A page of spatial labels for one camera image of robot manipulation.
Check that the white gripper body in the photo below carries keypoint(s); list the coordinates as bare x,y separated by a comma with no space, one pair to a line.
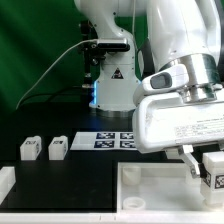
165,121

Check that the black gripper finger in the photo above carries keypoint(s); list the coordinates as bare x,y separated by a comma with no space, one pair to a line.
190,161

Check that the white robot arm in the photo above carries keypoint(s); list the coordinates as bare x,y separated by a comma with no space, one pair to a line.
160,65

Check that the white fiducial marker sheet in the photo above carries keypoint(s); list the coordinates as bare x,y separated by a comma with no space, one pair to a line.
103,141

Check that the white square tabletop part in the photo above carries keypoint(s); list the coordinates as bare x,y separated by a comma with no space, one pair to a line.
151,187

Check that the black camera on stand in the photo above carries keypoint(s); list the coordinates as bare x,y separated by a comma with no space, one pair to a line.
95,52

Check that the white L-shaped obstacle wall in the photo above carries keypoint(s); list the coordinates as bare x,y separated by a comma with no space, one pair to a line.
73,194

